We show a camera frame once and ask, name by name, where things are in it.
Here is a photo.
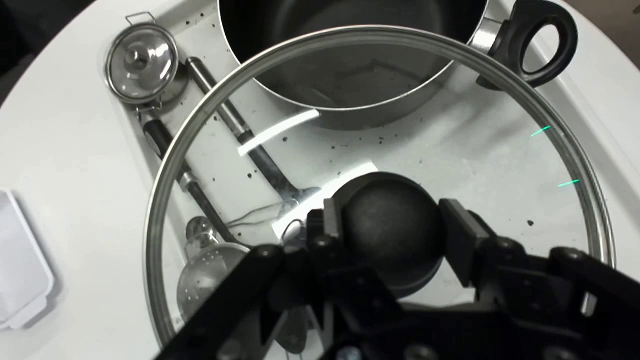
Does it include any clear plastic container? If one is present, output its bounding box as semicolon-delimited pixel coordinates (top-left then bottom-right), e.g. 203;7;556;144
0;188;56;332

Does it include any glass lid with black knob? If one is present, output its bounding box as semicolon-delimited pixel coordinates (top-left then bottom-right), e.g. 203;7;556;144
142;24;616;360

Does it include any steel ladle with black handle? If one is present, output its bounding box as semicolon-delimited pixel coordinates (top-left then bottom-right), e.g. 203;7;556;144
136;108;252;321

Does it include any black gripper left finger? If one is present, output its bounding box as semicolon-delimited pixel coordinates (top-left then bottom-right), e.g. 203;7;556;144
155;196;350;360

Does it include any stainless steel pot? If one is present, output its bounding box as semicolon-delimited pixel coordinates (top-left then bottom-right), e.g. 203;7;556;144
215;0;579;131

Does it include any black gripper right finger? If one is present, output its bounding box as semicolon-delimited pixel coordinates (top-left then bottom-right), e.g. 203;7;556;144
437;196;640;335

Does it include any small steel lidded pot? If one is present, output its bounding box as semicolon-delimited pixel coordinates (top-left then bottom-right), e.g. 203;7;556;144
101;10;183;112

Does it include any white plastic tray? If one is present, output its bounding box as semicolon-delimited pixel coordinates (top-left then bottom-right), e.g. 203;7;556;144
121;0;640;360

